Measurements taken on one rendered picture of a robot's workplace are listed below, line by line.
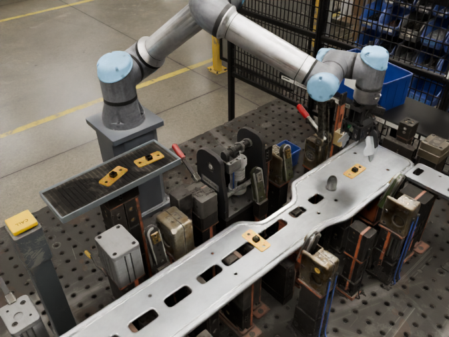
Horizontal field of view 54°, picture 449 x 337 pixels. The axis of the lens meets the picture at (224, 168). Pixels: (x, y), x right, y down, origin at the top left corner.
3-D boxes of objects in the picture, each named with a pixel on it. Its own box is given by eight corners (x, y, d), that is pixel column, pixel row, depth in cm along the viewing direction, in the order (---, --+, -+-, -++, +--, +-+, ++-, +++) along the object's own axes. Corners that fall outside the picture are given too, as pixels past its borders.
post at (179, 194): (188, 289, 146) (178, 200, 122) (178, 280, 149) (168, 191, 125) (199, 281, 149) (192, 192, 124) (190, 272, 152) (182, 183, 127)
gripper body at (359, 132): (338, 134, 136) (344, 100, 128) (355, 124, 140) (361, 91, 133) (359, 145, 131) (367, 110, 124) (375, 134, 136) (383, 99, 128)
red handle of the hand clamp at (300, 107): (323, 141, 149) (295, 105, 152) (319, 144, 151) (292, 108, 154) (330, 136, 152) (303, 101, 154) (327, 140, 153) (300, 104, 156)
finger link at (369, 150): (361, 167, 137) (355, 140, 134) (372, 160, 140) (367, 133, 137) (369, 168, 134) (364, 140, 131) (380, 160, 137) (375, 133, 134)
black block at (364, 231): (354, 307, 140) (371, 245, 122) (327, 287, 146) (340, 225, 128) (369, 293, 144) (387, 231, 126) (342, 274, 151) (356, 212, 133)
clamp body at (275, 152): (274, 244, 162) (280, 164, 139) (252, 227, 169) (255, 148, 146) (291, 231, 167) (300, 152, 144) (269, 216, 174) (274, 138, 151)
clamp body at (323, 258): (313, 353, 128) (329, 277, 107) (282, 325, 135) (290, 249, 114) (333, 334, 133) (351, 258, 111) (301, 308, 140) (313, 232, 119)
